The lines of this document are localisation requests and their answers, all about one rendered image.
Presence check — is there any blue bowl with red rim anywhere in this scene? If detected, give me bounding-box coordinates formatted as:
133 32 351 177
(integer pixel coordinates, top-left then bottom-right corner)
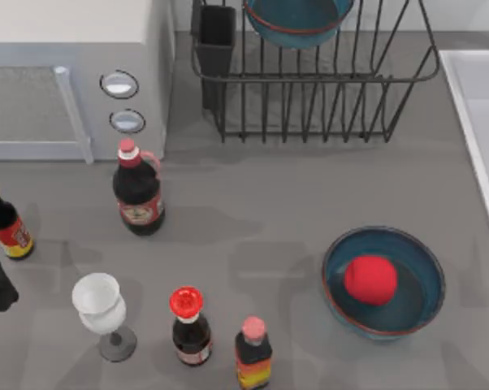
322 226 447 342
242 0 356 50

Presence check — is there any large microwave knob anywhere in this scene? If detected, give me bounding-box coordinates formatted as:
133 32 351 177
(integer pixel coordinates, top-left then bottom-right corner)
99 69 140 100

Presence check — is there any white wine glass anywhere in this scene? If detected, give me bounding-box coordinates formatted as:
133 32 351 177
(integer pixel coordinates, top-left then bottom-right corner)
71 272 138 362

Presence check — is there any black cutlery holder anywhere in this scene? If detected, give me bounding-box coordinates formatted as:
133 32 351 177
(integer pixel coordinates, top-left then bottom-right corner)
190 0 237 111

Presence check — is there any microwave oven door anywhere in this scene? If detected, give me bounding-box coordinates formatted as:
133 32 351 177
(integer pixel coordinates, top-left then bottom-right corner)
0 65 94 164

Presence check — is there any dark bottle with pink cap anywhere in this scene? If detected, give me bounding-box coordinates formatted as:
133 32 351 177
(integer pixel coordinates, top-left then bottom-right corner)
234 316 273 390

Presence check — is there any pale microwave oven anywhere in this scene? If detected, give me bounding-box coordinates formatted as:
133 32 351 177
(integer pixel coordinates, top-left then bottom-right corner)
0 0 176 165

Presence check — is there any small microwave knob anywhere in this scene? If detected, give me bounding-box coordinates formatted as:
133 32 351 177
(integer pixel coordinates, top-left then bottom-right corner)
109 108 146 134

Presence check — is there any dark bottle with red cap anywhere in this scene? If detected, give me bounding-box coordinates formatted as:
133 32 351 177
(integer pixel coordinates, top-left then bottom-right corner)
168 286 213 366

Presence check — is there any black wire dish rack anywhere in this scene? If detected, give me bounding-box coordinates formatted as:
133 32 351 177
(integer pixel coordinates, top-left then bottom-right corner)
189 0 440 144

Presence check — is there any microwave door handle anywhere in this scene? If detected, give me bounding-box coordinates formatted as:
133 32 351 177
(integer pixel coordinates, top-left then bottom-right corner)
53 66 95 165

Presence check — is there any red apple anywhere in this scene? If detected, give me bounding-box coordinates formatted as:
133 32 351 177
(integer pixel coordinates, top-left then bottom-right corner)
344 255 399 306

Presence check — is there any dark bottle with gold cap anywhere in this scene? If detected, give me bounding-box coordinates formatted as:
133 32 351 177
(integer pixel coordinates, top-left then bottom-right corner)
0 180 36 261

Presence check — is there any large dark bottle with handle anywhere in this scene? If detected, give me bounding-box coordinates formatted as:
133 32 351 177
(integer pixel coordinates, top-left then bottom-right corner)
112 138 167 236

